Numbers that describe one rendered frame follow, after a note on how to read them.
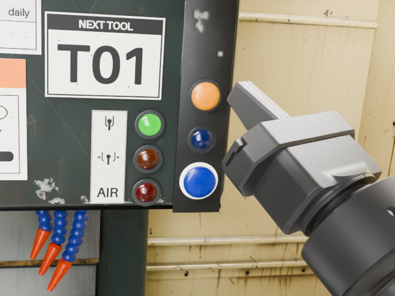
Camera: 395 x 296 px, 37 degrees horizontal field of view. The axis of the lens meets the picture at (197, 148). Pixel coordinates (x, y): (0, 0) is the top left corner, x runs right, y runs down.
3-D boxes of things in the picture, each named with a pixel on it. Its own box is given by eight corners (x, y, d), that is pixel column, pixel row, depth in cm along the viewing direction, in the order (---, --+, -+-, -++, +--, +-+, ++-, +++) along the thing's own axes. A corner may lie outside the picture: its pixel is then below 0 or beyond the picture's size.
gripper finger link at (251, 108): (245, 74, 47) (293, 127, 44) (229, 104, 49) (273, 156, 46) (231, 76, 46) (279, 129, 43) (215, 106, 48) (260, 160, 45)
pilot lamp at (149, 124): (161, 137, 51) (163, 113, 51) (137, 137, 51) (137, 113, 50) (160, 135, 52) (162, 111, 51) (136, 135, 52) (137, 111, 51)
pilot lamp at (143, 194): (158, 204, 53) (159, 182, 53) (134, 205, 53) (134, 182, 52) (157, 202, 54) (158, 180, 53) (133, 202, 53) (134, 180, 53)
